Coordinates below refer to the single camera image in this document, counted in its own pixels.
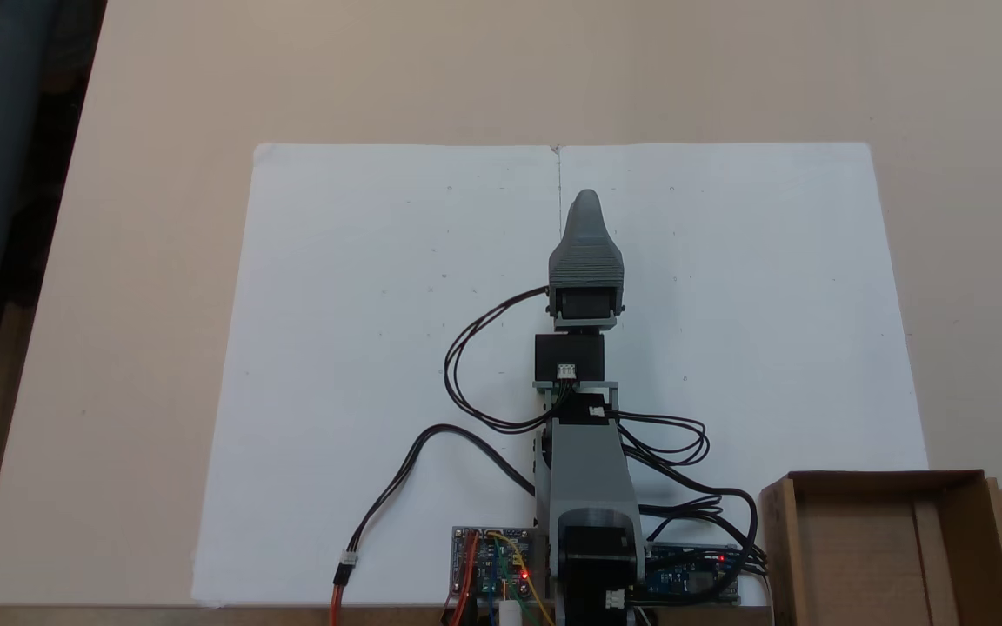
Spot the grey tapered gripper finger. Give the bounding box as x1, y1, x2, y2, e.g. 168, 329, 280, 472
549, 189, 625, 286

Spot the blue circuit board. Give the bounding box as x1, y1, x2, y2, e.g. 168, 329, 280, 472
640, 543, 743, 606

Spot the brown cardboard box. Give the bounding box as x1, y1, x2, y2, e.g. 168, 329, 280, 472
759, 469, 1002, 626

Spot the black gripper motor cable loop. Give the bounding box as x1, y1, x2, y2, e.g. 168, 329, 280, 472
444, 285, 564, 434

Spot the black arm motor cable loop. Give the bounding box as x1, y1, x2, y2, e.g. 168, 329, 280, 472
612, 409, 712, 467

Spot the black cable with white connector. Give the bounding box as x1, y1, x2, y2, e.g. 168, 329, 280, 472
333, 423, 537, 585

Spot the black base cable bundle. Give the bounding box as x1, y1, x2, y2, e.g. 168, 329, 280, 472
638, 487, 769, 601

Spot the yellow jumper wire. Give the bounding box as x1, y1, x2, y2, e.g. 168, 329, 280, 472
485, 530, 556, 626

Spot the circuit board with jumper wires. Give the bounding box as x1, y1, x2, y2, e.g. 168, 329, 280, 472
451, 525, 547, 603

